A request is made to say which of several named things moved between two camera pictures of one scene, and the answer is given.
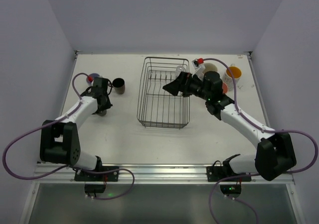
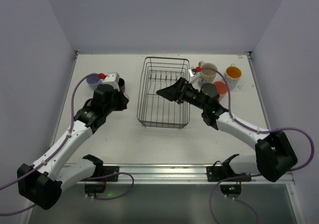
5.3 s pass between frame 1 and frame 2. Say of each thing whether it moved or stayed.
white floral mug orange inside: stayed
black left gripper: moved
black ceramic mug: moved
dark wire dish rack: stayed
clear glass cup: moved
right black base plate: stayed
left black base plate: stayed
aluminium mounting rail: stayed
